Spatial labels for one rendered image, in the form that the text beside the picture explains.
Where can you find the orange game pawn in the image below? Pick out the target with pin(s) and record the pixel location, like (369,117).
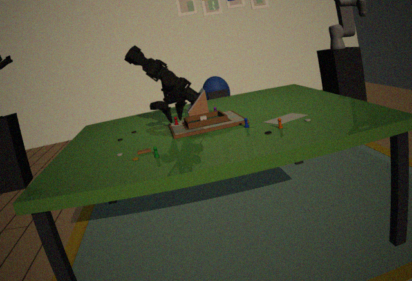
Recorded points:
(279,123)

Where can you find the green pawn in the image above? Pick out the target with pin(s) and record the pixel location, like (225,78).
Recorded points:
(155,152)

